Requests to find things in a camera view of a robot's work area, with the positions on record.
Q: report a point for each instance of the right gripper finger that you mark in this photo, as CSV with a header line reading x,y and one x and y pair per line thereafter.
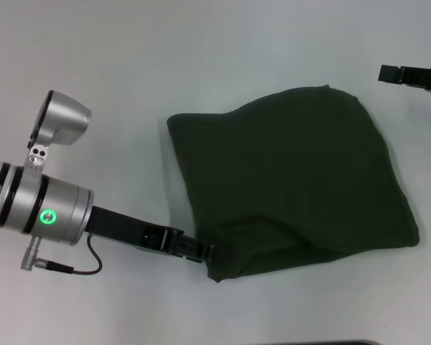
x,y
413,76

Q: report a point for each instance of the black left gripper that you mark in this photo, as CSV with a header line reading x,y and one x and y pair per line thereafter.
x,y
129,228

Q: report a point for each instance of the dark grey robot base edge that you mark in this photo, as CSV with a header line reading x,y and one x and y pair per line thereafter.
x,y
345,342

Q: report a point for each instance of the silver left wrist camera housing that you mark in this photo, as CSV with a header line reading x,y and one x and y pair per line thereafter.
x,y
57,125

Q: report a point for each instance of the dark green printed t-shirt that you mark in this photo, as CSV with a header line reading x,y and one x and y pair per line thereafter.
x,y
291,179

